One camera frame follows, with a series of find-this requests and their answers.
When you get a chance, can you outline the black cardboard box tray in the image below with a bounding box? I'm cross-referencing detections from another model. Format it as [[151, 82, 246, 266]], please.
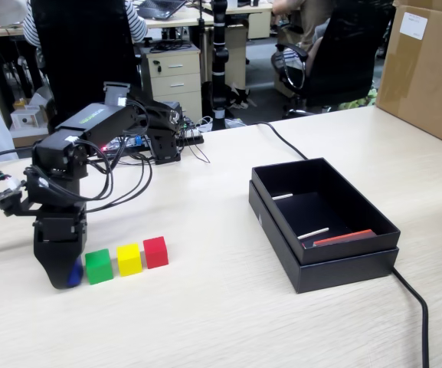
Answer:
[[250, 156, 402, 265]]

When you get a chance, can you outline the open brown floor carton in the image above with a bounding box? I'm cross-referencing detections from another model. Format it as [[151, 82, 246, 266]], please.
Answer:
[[13, 132, 51, 149]]

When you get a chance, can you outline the green wooden cube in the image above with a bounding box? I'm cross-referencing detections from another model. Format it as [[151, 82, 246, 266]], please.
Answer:
[[84, 248, 113, 285]]

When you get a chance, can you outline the green yellow patterned fabric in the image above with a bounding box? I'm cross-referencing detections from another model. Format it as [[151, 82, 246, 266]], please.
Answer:
[[335, 87, 378, 112]]

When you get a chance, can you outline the seated person in tan shirt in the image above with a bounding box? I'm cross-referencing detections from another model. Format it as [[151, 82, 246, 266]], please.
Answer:
[[270, 0, 336, 76]]

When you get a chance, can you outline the red wooden cube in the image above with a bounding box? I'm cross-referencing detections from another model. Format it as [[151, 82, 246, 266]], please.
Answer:
[[142, 236, 169, 270]]

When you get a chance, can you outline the white breadboard with wires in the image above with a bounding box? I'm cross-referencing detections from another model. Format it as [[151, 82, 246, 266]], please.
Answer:
[[180, 125, 203, 140]]

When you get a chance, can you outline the black pole with white rings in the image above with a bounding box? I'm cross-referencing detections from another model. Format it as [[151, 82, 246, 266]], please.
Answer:
[[209, 0, 231, 131]]

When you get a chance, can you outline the beige three-drawer cabinet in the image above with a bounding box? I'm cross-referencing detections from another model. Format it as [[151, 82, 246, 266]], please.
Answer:
[[142, 41, 202, 122]]

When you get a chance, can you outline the black open box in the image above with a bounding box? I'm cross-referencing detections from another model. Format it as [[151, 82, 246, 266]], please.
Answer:
[[247, 179, 400, 295]]

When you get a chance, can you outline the small white box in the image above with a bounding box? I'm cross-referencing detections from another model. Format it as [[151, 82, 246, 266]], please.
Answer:
[[11, 108, 41, 130]]

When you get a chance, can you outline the black office chair with armrest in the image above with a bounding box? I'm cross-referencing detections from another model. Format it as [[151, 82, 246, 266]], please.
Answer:
[[272, 0, 396, 120]]

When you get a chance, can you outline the blue wooden cube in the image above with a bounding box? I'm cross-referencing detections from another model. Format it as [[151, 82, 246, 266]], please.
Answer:
[[66, 259, 84, 288]]

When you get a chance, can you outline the small beige pedestal cabinet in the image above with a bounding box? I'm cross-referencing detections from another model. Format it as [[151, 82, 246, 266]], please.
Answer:
[[247, 11, 271, 40]]

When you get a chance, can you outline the large brown cardboard box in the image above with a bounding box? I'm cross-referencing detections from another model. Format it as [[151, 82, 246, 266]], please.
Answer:
[[375, 0, 442, 153]]

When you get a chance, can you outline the circuit board with red LED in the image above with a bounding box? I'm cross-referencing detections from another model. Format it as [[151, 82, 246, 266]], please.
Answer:
[[100, 136, 145, 153]]

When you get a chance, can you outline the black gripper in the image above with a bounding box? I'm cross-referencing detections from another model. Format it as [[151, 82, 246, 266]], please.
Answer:
[[32, 205, 88, 291]]

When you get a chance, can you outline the thin black stand pole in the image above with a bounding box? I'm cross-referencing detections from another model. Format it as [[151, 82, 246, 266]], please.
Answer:
[[196, 0, 208, 84]]

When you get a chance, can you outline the beige office desk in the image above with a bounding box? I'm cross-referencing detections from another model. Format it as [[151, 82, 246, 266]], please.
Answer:
[[130, 0, 275, 89]]

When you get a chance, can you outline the black high-back office chair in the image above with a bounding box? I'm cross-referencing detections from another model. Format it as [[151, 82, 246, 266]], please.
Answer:
[[31, 0, 143, 133]]

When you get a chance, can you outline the open black laptop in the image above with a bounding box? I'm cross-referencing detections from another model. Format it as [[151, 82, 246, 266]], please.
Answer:
[[136, 0, 187, 20]]

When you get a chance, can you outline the thick black table cable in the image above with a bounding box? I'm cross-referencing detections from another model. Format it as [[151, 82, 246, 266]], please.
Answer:
[[257, 121, 431, 368]]

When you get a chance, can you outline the yellow wooden cube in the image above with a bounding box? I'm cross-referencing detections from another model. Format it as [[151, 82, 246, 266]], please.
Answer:
[[116, 243, 144, 277]]

